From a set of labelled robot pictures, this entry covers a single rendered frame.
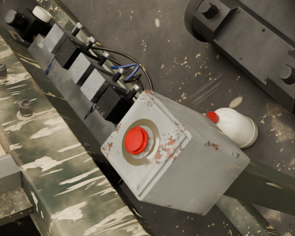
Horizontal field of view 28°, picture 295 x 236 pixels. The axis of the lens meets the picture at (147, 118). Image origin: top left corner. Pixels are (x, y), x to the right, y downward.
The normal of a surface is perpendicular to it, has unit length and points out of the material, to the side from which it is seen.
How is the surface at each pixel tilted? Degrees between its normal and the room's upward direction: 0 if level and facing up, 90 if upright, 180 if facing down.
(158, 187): 90
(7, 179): 90
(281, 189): 90
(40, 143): 51
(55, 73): 0
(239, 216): 0
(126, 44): 0
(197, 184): 90
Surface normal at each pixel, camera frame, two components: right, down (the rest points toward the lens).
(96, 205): 0.07, -0.76
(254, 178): 0.52, 0.58
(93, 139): 0.59, -0.77
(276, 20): -0.62, -0.25
